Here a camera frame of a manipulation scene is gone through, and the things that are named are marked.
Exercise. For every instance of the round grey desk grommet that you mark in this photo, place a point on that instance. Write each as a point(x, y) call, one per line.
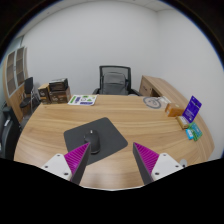
point(183, 162)

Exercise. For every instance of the dark grey computer mouse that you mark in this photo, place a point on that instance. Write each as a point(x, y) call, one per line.
point(92, 138)

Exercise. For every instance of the small blue box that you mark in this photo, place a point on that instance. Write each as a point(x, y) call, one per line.
point(189, 134)

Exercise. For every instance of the wooden side desk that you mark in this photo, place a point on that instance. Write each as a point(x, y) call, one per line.
point(158, 85)

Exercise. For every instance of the black mesh office chair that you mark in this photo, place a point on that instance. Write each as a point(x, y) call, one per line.
point(115, 81)

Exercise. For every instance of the brown cardboard box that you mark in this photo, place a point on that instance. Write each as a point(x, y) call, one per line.
point(174, 110)

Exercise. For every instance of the round grey disc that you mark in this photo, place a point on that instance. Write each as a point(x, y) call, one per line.
point(151, 102)

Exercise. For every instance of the black padded chair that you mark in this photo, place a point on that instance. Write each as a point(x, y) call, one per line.
point(8, 133)

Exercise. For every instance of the small brown box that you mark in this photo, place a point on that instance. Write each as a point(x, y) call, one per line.
point(43, 93)

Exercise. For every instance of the green flat box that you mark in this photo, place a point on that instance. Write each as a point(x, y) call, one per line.
point(196, 131)

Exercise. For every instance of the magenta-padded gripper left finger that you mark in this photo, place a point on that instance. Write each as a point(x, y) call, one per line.
point(77, 159)

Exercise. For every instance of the white green purple leaflet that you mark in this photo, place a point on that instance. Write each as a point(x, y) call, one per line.
point(82, 100)

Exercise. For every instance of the dark grey mouse pad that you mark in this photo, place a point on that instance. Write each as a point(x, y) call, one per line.
point(108, 133)

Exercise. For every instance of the wooden shelf unit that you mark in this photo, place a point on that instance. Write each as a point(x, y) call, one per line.
point(15, 73)

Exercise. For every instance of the purple upright package card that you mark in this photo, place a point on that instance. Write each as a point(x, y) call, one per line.
point(192, 109)

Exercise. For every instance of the black box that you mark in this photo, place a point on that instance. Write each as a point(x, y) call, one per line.
point(58, 84)

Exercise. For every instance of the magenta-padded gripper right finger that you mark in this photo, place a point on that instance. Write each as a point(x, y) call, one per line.
point(147, 159)

